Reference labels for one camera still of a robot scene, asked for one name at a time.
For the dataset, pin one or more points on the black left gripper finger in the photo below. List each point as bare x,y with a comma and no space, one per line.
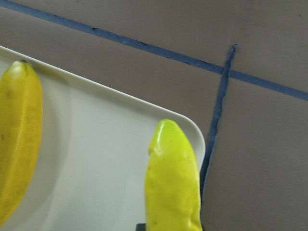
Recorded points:
141,227

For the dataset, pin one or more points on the yellow banana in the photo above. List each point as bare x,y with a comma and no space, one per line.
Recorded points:
21,114
172,182

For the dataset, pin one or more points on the cream bear tray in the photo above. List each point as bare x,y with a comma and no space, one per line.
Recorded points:
93,157

